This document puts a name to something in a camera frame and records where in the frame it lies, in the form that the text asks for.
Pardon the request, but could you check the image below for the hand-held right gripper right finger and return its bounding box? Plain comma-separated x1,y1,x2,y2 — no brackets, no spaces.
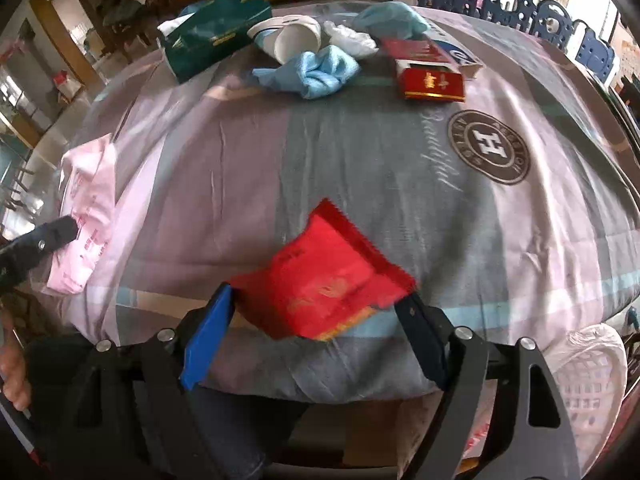
395,292,570,480

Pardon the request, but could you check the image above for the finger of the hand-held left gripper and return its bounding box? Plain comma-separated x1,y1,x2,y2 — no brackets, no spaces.
0,216,80,292

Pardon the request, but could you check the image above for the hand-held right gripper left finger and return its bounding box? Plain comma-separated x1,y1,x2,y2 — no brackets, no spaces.
47,284,235,480

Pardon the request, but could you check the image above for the pink plastic bag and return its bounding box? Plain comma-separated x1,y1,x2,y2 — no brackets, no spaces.
47,134,120,295

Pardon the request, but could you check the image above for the red snack packet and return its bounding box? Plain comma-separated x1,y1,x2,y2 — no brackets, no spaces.
229,199,418,342

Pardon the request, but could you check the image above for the red box with gold print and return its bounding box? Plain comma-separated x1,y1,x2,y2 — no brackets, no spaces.
396,62,466,102

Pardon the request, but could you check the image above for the blue white box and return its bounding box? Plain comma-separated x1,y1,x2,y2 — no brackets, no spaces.
434,40,485,81

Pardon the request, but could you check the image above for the light blue glove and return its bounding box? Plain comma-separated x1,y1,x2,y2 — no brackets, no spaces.
252,45,362,100

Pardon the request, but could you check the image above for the red white cigarette packet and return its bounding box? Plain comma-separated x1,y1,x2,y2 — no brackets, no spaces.
381,37,453,68

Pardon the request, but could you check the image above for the white plastic bag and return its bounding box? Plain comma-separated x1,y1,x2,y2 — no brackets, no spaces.
324,20,378,57

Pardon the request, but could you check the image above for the white paper cup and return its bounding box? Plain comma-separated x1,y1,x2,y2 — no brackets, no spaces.
247,15,323,65

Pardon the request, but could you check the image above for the teal glove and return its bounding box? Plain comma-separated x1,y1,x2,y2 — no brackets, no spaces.
352,1,431,41

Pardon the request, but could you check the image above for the person's left hand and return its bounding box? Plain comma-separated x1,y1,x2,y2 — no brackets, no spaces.
0,342,32,411

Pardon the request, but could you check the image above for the red white paper bag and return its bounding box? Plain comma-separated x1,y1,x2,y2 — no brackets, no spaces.
52,71,83,102

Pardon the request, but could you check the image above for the dark clothes bundle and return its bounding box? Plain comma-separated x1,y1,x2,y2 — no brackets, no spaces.
102,0,146,26

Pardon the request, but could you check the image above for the green tissue box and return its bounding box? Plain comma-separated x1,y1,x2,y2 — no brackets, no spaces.
160,0,273,83

